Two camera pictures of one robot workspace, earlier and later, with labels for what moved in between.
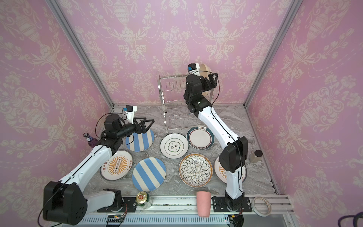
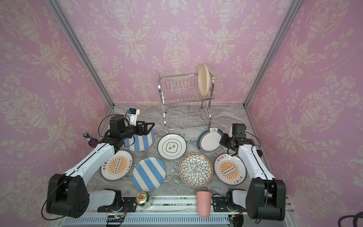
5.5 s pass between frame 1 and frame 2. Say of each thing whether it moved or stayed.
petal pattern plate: stayed
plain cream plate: stayed
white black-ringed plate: stayed
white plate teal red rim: moved
